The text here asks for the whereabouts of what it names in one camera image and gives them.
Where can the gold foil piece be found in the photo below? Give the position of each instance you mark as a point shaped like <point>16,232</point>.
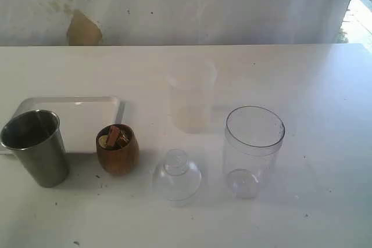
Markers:
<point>122,139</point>

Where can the wooden block pieces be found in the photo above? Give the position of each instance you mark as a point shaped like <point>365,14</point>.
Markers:
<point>113,135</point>

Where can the brown wooden cup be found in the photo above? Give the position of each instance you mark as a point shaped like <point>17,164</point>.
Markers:
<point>118,161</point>

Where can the gold coin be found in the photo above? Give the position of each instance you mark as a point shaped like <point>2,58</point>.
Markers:
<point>102,140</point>

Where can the clear dome jar lid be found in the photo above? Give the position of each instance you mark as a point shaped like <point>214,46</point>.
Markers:
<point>177,178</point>

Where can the clear plastic jar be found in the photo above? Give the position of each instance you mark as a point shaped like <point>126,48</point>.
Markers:
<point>253,135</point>

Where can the frosted plastic beaker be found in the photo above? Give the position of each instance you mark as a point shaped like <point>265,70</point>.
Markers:
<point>191,88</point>

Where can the white rectangular tray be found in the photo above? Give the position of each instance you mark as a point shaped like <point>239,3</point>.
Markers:
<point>81,117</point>

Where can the steel metal cup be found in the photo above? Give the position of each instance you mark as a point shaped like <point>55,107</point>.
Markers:
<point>34,138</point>

